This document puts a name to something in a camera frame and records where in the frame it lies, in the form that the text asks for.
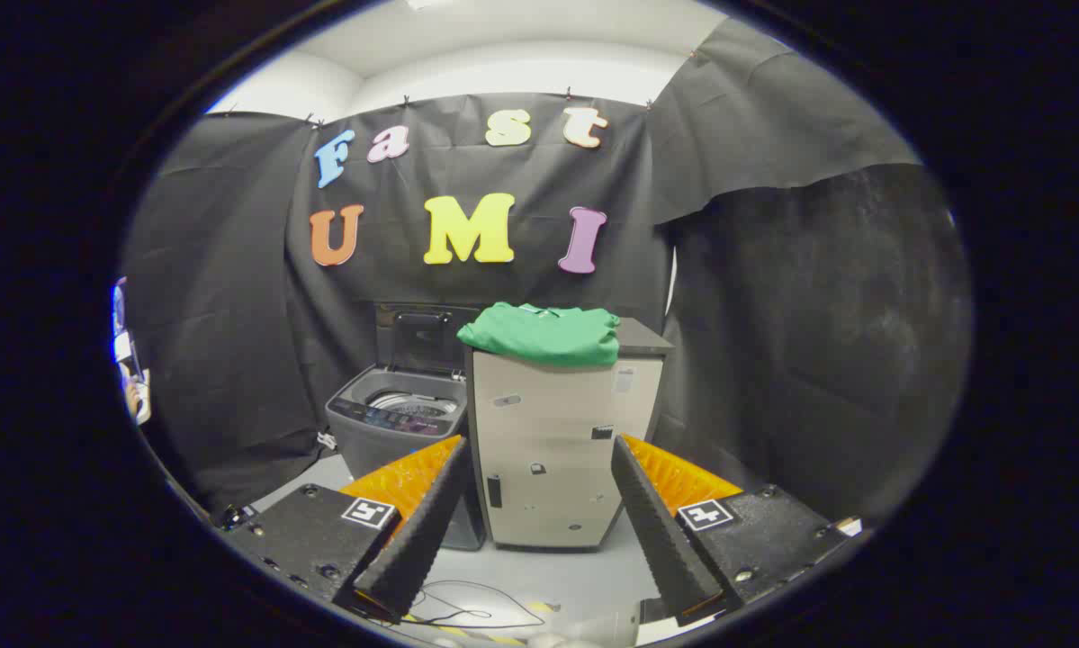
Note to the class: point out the dark glass washing machine lid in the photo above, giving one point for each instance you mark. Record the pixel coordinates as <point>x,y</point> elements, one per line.
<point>422,342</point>

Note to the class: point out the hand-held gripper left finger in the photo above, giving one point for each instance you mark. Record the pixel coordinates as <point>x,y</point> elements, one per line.
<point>422,540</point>

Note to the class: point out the green polo shirt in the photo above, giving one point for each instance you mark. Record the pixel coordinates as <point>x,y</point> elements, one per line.
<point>548,337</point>

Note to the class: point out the beige cabinet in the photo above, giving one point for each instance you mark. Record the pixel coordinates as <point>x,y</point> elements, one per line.
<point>548,432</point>

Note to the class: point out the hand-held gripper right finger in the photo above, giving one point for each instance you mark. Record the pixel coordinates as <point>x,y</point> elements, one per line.
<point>660,540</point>

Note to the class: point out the white and blue clutter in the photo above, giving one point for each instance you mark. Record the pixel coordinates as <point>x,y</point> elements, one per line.
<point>134,396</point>

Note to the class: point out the black backdrop cloth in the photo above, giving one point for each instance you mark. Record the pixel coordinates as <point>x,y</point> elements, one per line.
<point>233,270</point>

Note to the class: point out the grey washing machine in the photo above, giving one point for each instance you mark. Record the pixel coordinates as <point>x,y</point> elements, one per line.
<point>368,441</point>

